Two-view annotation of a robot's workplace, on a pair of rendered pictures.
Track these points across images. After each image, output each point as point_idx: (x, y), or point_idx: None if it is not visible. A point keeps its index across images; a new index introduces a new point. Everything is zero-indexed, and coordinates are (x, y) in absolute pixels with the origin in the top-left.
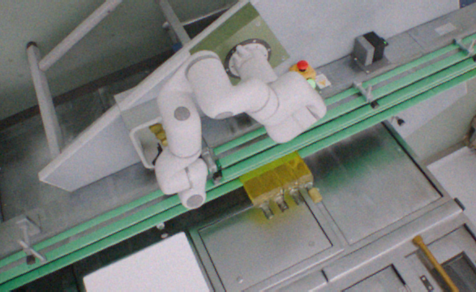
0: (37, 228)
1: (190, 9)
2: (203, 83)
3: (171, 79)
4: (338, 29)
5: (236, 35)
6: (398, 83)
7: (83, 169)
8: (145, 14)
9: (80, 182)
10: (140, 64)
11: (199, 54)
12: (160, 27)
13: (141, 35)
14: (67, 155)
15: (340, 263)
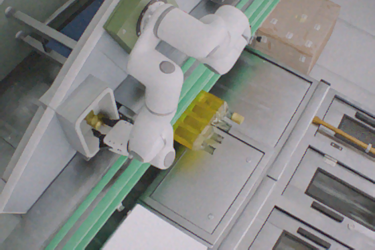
0: None
1: (35, 13)
2: (185, 29)
3: (140, 40)
4: None
5: None
6: (252, 7)
7: (32, 185)
8: (0, 31)
9: (31, 200)
10: (5, 80)
11: (163, 8)
12: (14, 39)
13: (0, 52)
14: (18, 175)
15: (277, 163)
